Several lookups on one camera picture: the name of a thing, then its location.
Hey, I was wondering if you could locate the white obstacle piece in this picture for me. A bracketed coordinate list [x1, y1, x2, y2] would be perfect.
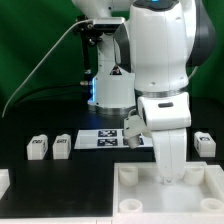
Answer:
[0, 169, 10, 200]
[205, 165, 224, 202]

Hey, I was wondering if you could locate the white obstacle right piece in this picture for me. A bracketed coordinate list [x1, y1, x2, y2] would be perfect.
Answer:
[205, 165, 224, 202]

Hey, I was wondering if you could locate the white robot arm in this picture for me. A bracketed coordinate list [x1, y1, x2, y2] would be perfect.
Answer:
[112, 0, 215, 183]

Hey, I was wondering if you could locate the white square tabletop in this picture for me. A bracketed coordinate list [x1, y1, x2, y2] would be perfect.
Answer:
[113, 162, 224, 224]

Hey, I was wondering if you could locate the black camera stand pole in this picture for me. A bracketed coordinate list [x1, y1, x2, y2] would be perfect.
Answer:
[77, 15, 99, 85]

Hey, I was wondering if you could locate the white obstacle left piece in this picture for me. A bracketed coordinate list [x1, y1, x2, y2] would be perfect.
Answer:
[0, 169, 10, 200]

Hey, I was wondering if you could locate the grey camera on stand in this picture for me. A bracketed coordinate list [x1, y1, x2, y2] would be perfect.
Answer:
[93, 17, 125, 32]

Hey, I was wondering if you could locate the grey cable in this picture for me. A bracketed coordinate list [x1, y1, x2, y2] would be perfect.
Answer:
[1, 19, 94, 119]

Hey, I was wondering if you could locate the white sheet with tags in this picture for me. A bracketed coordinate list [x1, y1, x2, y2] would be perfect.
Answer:
[73, 127, 155, 150]

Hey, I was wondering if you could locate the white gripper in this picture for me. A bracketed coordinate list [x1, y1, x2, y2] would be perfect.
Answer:
[151, 128, 187, 184]

